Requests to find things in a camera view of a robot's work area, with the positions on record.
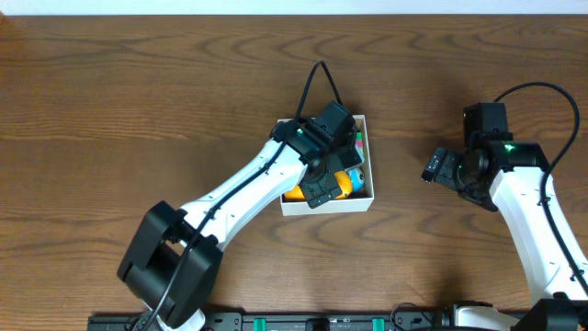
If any orange dinosaur toy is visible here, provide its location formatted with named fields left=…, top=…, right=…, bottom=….
left=284, top=171, right=353, bottom=202

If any white cardboard box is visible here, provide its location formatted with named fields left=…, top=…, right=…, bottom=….
left=279, top=115, right=375, bottom=216

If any blue grey ball toy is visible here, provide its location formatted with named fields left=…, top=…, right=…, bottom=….
left=346, top=167, right=365, bottom=192

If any colourful puzzle cube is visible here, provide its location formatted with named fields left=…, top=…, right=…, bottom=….
left=355, top=131, right=365, bottom=159

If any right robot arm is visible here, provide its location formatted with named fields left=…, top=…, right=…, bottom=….
left=422, top=102, right=587, bottom=330

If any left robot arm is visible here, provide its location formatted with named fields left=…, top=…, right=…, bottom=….
left=118, top=102, right=365, bottom=330

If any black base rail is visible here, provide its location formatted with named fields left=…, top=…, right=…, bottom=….
left=86, top=301, right=529, bottom=331

